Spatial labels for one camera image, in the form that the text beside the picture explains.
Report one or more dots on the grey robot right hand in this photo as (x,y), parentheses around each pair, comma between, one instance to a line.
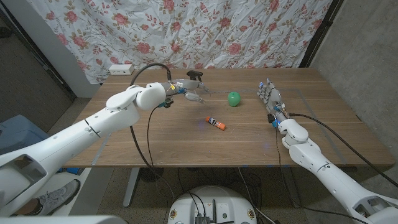
(273,99)

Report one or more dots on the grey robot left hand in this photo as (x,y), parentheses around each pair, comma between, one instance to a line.
(186,84)

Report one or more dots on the orange glue stick body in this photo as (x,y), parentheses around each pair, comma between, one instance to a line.
(212,121)

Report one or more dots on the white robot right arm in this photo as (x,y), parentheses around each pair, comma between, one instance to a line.
(329,174)

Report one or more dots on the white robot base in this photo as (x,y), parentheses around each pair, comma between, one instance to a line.
(211,202)

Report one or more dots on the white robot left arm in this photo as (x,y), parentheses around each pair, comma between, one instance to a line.
(62,140)

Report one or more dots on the green ball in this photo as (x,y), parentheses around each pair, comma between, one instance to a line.
(234,99)

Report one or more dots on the clear spray bottle black head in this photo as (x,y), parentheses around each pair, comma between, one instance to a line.
(194,74)

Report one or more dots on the floral backdrop cloth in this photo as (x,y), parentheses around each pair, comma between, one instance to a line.
(186,31)

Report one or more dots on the white power strip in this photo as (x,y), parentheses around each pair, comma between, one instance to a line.
(121,69)

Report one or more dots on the black backdrop stand pole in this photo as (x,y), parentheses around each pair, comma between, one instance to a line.
(320,31)

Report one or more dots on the grey table leg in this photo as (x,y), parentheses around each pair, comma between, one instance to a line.
(292,189)

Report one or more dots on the black round floor fan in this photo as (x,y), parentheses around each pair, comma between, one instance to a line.
(150,175)

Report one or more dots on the white table leg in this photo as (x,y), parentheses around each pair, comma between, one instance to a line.
(130,186)

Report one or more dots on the blue flat floor object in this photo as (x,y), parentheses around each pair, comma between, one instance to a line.
(73,171)

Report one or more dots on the grey sneaker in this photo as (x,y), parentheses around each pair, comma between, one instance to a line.
(59,196)

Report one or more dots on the blue plastic bin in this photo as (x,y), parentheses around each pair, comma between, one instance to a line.
(18,133)

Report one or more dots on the person's leg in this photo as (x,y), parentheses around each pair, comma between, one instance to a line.
(26,208)

